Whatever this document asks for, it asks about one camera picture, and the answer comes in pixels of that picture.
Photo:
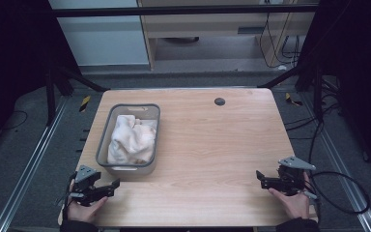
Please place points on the black metal stand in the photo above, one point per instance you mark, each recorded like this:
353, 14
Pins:
318, 93
50, 96

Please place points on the grey plastic basket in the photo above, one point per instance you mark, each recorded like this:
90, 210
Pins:
104, 141

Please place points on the person's left hand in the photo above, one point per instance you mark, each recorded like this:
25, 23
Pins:
83, 212

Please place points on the grey round table grommet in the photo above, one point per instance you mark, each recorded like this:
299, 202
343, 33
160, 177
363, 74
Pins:
219, 101

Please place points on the yellow black tape strip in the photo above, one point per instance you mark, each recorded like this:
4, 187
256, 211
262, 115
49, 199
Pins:
291, 100
84, 103

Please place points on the light wooden desk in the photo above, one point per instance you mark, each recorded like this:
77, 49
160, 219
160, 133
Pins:
206, 27

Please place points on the black curtain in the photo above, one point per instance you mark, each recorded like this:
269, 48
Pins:
360, 64
13, 64

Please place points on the white cabinet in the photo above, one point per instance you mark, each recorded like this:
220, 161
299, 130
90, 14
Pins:
103, 42

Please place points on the person's right hand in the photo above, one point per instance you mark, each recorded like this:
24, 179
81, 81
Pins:
294, 204

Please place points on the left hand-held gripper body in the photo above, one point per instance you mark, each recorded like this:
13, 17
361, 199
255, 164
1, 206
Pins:
84, 175

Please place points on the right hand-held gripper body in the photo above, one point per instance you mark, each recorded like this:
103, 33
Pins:
290, 175

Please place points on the black horizontal bar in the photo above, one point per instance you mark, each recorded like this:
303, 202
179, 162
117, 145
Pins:
174, 10

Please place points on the white cloth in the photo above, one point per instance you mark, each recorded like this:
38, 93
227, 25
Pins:
130, 141

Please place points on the metal floor rail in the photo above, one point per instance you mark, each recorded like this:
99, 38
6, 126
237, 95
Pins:
32, 161
341, 167

